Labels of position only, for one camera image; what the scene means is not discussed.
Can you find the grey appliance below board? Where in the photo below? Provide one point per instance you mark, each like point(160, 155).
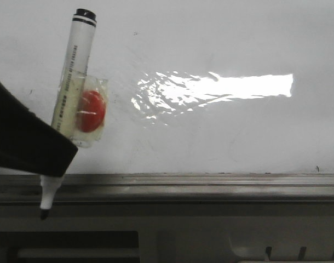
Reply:
point(235, 232)

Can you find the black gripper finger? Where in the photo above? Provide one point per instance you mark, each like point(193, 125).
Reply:
point(29, 144)

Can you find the red round magnet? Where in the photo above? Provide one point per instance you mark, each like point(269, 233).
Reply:
point(91, 111)

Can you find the white whiteboard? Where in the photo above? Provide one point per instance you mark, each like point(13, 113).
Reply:
point(194, 86)

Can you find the grey aluminium whiteboard tray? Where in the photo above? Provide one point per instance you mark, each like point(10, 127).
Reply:
point(220, 187)

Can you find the white whiteboard marker pen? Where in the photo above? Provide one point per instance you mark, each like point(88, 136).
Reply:
point(74, 72)

